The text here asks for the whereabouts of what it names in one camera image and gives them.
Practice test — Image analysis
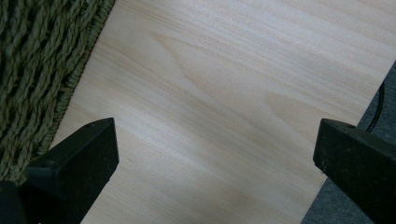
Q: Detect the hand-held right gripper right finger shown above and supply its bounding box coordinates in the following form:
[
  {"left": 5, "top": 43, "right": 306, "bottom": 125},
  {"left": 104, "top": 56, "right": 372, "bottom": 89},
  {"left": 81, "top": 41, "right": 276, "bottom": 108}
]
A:
[{"left": 313, "top": 118, "right": 396, "bottom": 224}]

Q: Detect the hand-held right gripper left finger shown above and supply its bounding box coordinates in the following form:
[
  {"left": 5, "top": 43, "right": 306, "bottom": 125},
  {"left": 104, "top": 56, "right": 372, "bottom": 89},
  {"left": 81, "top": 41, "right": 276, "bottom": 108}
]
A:
[{"left": 19, "top": 117, "right": 120, "bottom": 224}]

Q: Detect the green woven placemat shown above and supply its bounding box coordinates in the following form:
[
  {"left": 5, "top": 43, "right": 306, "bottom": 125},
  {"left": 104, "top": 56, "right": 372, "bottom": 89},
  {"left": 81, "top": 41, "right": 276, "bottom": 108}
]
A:
[{"left": 0, "top": 0, "right": 117, "bottom": 187}]

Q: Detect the black cable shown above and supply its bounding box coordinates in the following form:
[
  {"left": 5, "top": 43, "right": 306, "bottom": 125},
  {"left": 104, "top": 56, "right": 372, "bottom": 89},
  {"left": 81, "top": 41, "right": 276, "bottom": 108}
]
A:
[{"left": 365, "top": 81, "right": 386, "bottom": 133}]

